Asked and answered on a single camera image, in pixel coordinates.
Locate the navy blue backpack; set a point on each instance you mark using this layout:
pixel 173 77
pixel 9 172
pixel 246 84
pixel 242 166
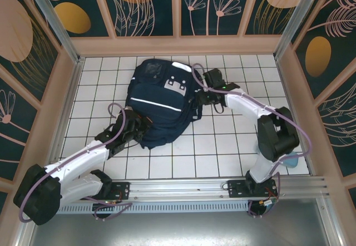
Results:
pixel 155 112

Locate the light blue plastic box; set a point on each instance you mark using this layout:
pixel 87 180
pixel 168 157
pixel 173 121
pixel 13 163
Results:
pixel 292 161

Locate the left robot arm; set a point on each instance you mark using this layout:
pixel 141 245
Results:
pixel 78 159

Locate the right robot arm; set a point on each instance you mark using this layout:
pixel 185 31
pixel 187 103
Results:
pixel 250 101

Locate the grey metal sheet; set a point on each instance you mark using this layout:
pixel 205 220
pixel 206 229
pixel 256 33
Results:
pixel 178 229

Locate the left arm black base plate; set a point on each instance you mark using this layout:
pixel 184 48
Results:
pixel 122 190

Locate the aluminium mounting rail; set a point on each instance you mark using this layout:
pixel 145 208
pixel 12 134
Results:
pixel 180 187

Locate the aluminium frame post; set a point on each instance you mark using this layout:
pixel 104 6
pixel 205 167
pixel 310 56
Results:
pixel 54 23
pixel 297 20

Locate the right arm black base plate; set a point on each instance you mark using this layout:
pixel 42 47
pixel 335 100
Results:
pixel 236 189

